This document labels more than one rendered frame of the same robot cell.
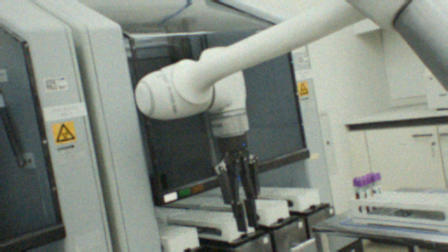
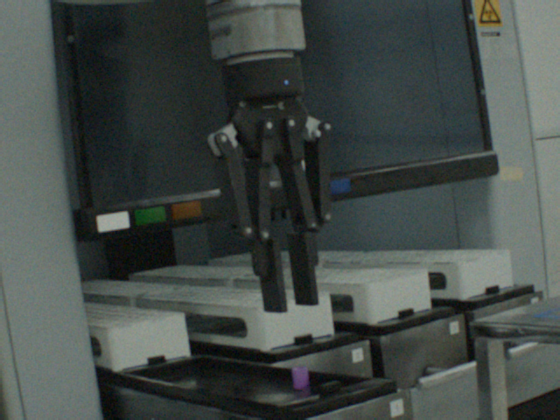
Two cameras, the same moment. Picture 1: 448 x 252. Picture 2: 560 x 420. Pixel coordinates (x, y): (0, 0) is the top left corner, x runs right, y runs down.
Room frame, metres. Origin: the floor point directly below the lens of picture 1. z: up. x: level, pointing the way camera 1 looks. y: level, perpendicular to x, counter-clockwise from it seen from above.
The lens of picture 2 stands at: (0.18, -0.14, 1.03)
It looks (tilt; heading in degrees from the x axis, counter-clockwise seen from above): 3 degrees down; 7
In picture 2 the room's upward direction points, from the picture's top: 7 degrees counter-clockwise
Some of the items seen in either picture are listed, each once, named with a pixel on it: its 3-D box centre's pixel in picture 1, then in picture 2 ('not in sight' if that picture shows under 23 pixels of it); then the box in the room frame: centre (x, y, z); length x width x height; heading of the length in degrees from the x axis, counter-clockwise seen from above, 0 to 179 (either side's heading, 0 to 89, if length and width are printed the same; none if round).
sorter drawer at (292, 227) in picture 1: (220, 226); (273, 333); (1.77, 0.09, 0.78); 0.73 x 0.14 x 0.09; 41
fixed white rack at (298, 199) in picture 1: (276, 199); (415, 278); (1.77, -0.12, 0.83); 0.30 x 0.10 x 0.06; 41
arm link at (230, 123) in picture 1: (229, 123); (256, 32); (1.27, 0.00, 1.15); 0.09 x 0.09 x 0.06
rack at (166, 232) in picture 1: (154, 240); (95, 338); (1.52, 0.27, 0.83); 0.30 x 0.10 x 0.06; 41
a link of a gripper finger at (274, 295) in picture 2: (240, 217); (271, 275); (1.26, 0.01, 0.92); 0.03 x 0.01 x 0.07; 41
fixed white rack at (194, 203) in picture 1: (185, 207); (202, 291); (1.91, 0.21, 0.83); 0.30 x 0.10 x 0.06; 41
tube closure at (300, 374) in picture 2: not in sight; (300, 377); (1.27, 0.00, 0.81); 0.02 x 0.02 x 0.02
